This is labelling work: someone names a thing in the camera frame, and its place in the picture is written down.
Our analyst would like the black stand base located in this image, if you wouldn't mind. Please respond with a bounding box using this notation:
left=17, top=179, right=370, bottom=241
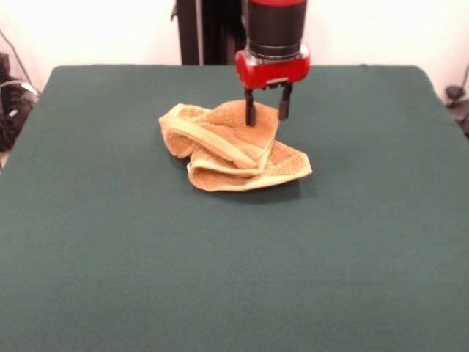
left=445, top=84, right=469, bottom=139

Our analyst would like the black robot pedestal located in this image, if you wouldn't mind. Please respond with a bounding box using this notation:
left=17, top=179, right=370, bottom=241
left=171, top=0, right=247, bottom=66

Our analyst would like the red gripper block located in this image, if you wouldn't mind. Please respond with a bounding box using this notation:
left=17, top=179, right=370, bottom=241
left=234, top=43, right=313, bottom=128

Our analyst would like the grey curved cable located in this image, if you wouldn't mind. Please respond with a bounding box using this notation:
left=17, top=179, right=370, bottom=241
left=0, top=29, right=34, bottom=87

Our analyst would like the dark green table cloth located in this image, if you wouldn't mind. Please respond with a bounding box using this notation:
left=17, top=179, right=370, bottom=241
left=0, top=64, right=469, bottom=352

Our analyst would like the tan terry towel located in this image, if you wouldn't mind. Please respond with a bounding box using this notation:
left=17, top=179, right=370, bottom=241
left=158, top=98, right=314, bottom=194

